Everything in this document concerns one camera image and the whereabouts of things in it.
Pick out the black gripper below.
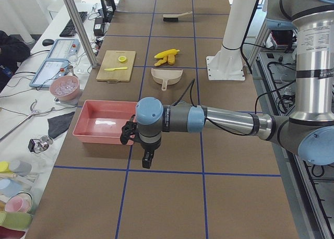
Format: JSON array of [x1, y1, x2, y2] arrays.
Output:
[[120, 114, 154, 169]]

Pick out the beige plastic dustpan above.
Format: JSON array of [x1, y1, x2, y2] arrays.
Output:
[[151, 68, 183, 91]]

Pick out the tan toy ginger root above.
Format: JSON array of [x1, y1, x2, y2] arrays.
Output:
[[154, 56, 168, 67]]

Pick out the brown toy potato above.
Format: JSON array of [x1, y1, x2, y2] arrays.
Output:
[[168, 54, 175, 65]]

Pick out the yellow toy corn cob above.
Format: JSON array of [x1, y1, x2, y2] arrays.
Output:
[[154, 49, 180, 59]]

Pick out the beige brush black bristles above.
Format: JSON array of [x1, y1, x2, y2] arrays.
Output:
[[163, 11, 193, 22]]

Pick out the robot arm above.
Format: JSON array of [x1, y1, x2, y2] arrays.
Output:
[[120, 0, 333, 168]]

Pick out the pink plastic bin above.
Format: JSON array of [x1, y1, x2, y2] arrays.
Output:
[[73, 100, 137, 145]]

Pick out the dark grey cloth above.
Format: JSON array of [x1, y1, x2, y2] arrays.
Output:
[[47, 112, 75, 139]]

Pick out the yellow plastic knife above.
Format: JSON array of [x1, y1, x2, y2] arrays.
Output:
[[104, 66, 128, 71]]

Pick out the yellow lemon slice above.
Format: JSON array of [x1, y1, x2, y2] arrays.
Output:
[[118, 56, 127, 63]]

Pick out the wooden cutting board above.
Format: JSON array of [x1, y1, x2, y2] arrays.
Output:
[[96, 50, 136, 82]]

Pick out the pink bowl with ice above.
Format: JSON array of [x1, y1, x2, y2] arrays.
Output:
[[50, 75, 80, 101]]

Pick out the grey plastic cup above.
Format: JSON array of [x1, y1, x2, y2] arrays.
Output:
[[8, 160, 32, 176]]

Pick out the metal reacher tool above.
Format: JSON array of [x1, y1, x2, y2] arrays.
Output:
[[1, 99, 55, 142]]

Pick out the pink plastic cup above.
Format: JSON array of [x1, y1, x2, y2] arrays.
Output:
[[5, 196, 31, 212]]

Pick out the lower teach pendant tablet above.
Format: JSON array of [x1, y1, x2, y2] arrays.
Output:
[[29, 59, 69, 88]]

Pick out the teach pendant tablet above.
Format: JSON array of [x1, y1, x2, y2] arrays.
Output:
[[29, 59, 69, 88], [47, 38, 80, 59]]

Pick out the light blue cup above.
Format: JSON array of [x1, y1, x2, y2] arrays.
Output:
[[0, 178, 22, 197]]

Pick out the upper teach pendant tablet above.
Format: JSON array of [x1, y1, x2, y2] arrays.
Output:
[[47, 38, 80, 59]]

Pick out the black power adapter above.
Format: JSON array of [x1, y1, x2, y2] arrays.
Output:
[[93, 17, 105, 37]]

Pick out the black keyboard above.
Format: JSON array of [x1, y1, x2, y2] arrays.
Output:
[[59, 11, 88, 38]]

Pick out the black computer mouse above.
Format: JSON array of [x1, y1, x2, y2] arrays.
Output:
[[42, 39, 54, 46]]

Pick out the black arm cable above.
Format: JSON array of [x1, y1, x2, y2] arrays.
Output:
[[174, 78, 297, 137]]

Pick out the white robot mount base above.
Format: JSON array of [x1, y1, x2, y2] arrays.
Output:
[[206, 0, 259, 81]]

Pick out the aluminium frame post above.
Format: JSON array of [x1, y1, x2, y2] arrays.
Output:
[[63, 0, 98, 68]]

